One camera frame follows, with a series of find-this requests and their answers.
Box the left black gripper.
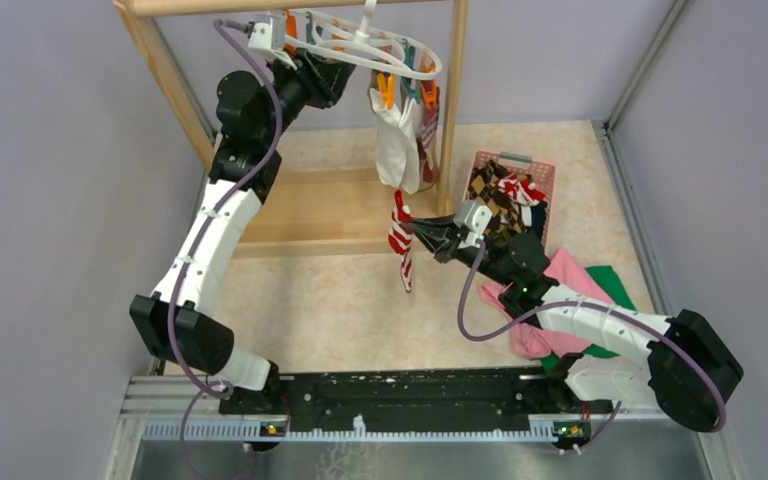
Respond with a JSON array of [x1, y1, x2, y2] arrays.
[[256, 46, 354, 146]]

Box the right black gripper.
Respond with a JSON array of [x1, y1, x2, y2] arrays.
[[403, 212, 515, 287]]

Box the red white striped sock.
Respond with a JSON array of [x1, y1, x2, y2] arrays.
[[388, 190, 413, 293]]

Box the white round clip hanger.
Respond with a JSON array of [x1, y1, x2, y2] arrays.
[[273, 1, 444, 109]]

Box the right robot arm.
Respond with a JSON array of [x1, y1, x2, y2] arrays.
[[405, 216, 744, 433]]

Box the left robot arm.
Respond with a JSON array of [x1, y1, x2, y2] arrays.
[[129, 51, 355, 414]]

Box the brown argyle socks in basket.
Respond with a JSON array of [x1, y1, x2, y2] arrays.
[[466, 161, 531, 246]]

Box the orange clip holding sock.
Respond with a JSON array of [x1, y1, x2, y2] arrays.
[[375, 72, 396, 109]]

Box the white hanging sock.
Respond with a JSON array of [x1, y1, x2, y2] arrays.
[[368, 88, 422, 194]]

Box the dark red hanging sock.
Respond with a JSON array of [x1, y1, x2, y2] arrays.
[[417, 101, 439, 191]]

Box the pink laundry basket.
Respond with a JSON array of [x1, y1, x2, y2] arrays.
[[458, 150, 556, 251]]

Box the pink cloth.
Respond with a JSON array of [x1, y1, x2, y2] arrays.
[[510, 248, 617, 360]]

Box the green cloth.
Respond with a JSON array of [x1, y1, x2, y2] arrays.
[[540, 265, 635, 373]]

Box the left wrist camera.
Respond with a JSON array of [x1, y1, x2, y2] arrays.
[[248, 12, 286, 58]]

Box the wooden drying rack frame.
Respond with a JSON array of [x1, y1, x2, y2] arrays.
[[114, 1, 469, 257]]

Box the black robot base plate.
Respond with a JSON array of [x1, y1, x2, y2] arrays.
[[219, 367, 613, 433]]

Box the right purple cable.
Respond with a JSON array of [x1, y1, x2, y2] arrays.
[[456, 238, 728, 455]]

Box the purple cable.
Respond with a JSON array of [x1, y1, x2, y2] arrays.
[[456, 238, 728, 455], [166, 18, 286, 480]]

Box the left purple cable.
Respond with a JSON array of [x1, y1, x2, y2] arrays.
[[166, 18, 286, 480]]

